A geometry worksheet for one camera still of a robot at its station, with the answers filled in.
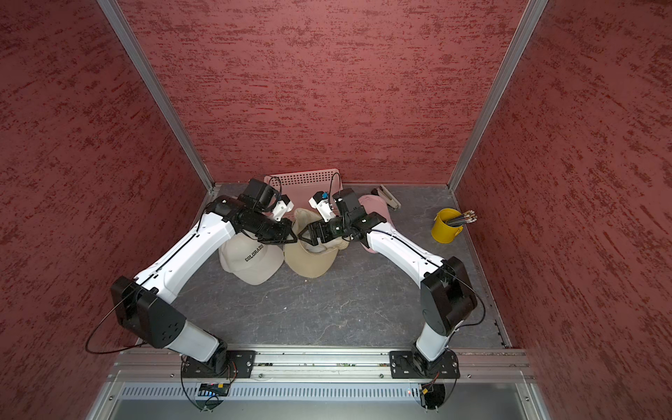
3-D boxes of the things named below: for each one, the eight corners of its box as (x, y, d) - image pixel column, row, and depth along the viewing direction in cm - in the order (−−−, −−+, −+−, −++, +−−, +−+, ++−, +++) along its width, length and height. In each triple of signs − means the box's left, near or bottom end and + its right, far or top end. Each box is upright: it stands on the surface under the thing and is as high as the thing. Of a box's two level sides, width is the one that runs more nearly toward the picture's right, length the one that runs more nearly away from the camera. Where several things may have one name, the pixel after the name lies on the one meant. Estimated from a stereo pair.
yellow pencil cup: (434, 246, 102) (442, 231, 94) (428, 224, 109) (436, 208, 101) (456, 246, 102) (467, 231, 94) (449, 224, 109) (458, 208, 101)
